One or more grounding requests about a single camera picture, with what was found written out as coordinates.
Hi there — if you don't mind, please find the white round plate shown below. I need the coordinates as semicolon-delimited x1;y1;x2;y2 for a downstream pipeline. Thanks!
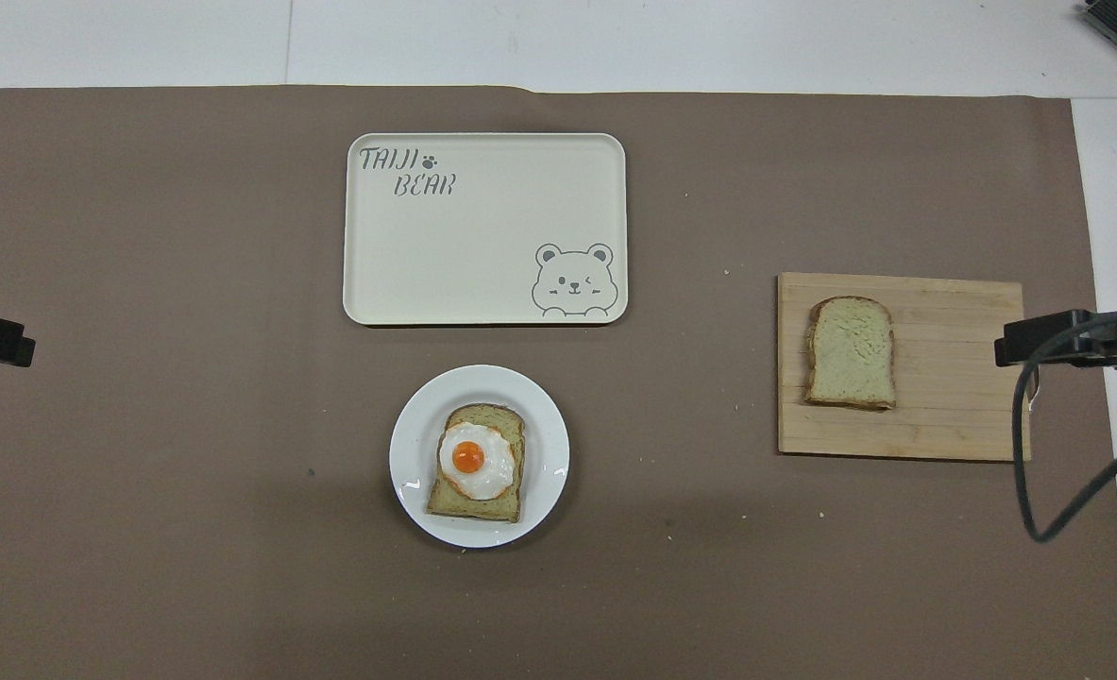
389;365;570;550

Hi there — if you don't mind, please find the cream tray with bear print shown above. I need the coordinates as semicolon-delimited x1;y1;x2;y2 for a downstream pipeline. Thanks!
343;132;629;328

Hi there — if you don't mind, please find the fried egg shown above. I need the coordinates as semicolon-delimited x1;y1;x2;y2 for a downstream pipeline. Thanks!
439;422;518;502

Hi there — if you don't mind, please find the bread slice under egg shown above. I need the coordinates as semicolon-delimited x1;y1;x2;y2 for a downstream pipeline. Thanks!
426;403;527;524

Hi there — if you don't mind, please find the plain bread slice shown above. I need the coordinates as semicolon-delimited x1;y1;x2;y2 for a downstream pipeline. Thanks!
804;296;898;411

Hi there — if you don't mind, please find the wooden cutting board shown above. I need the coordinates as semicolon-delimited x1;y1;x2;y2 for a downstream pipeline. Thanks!
777;272;1033;463

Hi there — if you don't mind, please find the black cable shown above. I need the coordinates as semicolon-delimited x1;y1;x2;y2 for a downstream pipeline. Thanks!
1011;310;1117;544

